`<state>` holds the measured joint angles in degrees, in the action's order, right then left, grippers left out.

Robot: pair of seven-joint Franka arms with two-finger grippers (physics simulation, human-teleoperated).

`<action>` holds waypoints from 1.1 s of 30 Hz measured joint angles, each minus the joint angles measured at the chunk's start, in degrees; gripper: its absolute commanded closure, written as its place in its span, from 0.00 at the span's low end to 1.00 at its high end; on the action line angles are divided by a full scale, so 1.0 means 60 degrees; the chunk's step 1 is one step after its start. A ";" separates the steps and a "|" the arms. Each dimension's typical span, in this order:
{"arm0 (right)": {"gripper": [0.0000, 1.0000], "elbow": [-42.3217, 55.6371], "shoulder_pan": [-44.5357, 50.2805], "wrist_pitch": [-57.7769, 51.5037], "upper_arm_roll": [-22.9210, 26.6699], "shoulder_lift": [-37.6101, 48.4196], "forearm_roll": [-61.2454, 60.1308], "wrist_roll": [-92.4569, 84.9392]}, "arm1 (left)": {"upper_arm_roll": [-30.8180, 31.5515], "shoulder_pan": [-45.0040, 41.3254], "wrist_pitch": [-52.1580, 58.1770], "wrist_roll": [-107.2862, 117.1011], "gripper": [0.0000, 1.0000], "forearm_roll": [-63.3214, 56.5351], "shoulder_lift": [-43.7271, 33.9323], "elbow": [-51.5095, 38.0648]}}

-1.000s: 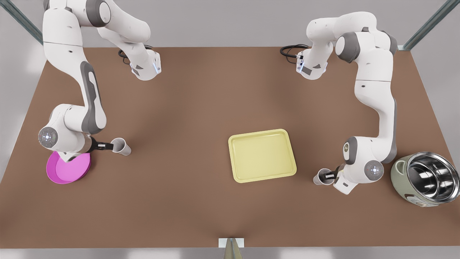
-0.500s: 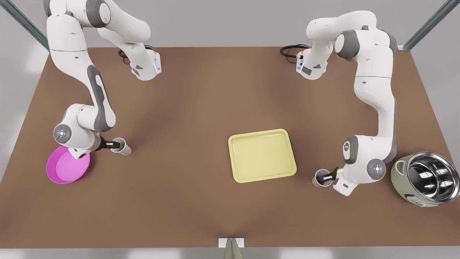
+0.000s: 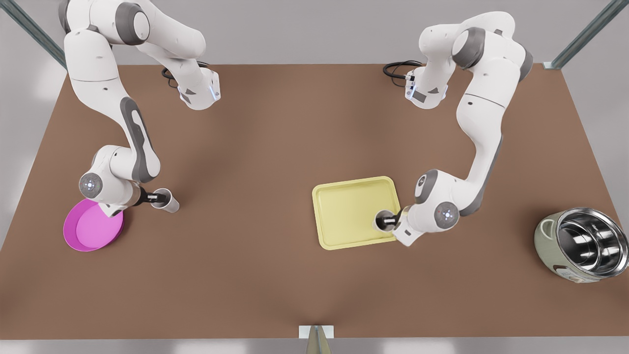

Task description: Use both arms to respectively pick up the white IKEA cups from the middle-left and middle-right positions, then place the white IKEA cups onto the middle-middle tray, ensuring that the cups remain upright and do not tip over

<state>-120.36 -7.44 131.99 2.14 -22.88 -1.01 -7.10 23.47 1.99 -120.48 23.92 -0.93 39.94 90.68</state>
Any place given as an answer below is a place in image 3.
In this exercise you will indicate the magenta round plate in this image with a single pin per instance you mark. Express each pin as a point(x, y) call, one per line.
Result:
point(93, 231)

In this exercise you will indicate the pale green steel-lined cooker pot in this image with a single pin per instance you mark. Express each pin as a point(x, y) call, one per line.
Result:
point(585, 243)

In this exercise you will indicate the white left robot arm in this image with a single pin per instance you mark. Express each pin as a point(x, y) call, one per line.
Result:
point(486, 93)

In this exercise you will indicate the white IKEA cup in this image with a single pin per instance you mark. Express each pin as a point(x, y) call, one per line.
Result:
point(167, 202)
point(379, 221)

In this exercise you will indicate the yellow rectangular tray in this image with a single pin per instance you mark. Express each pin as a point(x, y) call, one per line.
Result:
point(344, 211)

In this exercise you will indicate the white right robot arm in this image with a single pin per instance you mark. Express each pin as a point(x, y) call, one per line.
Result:
point(93, 73)

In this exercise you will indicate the silver frame post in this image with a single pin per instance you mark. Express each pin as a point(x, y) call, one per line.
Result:
point(316, 339)
point(587, 32)
point(34, 32)

